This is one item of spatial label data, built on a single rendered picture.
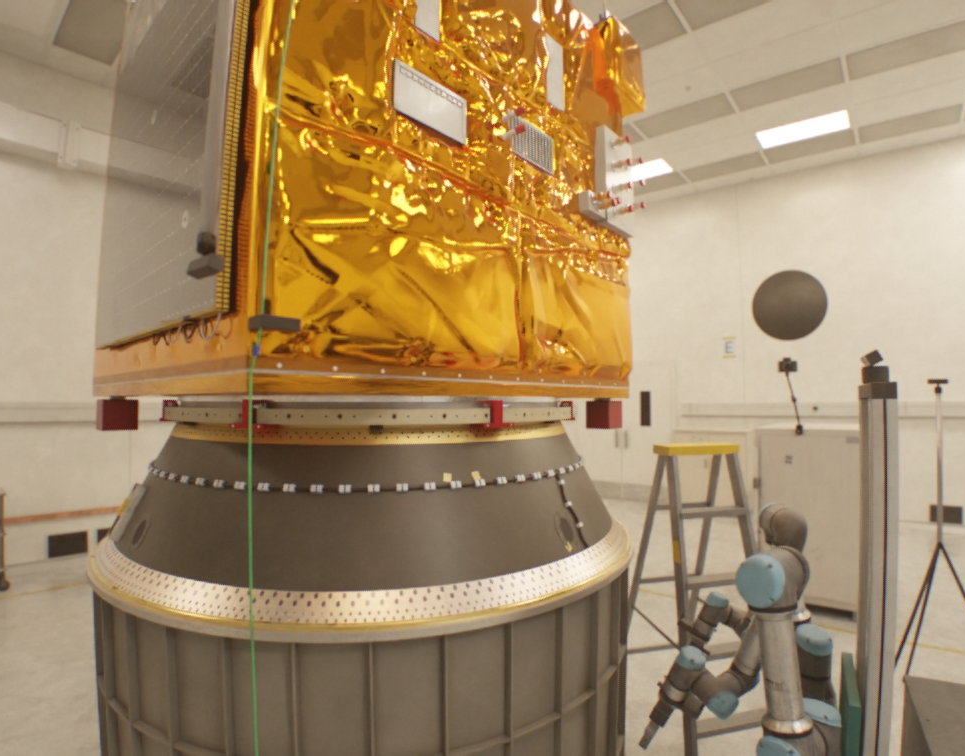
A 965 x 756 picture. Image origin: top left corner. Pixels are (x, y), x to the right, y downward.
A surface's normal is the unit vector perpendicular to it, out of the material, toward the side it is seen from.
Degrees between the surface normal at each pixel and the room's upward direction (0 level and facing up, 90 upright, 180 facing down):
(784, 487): 90
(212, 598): 43
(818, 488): 90
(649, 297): 90
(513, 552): 62
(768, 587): 83
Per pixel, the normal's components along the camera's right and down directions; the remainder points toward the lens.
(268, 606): -0.04, -0.76
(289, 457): -0.08, -0.51
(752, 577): -0.83, -0.15
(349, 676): 0.11, -0.04
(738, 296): -0.64, -0.04
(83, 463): 0.77, -0.03
